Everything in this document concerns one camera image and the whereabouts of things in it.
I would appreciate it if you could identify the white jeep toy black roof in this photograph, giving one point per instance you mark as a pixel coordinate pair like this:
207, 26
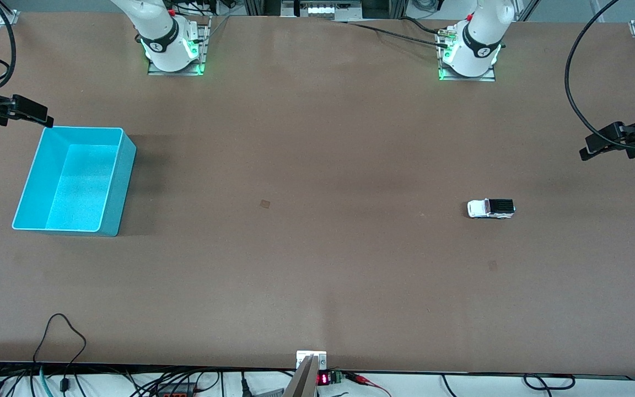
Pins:
477, 208

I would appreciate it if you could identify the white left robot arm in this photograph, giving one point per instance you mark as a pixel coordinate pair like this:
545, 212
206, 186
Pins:
477, 33

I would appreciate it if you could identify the teal plastic bin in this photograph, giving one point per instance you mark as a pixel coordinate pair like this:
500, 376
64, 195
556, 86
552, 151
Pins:
80, 182

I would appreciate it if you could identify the black power strip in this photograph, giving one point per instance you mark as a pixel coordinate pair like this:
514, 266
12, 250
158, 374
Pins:
177, 391

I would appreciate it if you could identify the white lit device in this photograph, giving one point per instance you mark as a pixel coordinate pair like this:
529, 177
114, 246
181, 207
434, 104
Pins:
323, 10

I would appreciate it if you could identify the red alligator clip leads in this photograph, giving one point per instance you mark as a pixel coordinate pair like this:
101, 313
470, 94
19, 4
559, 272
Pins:
359, 378

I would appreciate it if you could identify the red LED display module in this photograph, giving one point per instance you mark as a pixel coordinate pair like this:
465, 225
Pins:
324, 379

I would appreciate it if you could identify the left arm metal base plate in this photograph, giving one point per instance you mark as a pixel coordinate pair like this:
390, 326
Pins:
488, 77

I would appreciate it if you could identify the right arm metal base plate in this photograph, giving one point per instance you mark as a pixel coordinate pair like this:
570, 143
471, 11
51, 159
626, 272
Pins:
203, 55

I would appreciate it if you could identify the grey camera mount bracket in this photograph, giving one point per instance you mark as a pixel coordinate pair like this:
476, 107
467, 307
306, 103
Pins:
303, 380

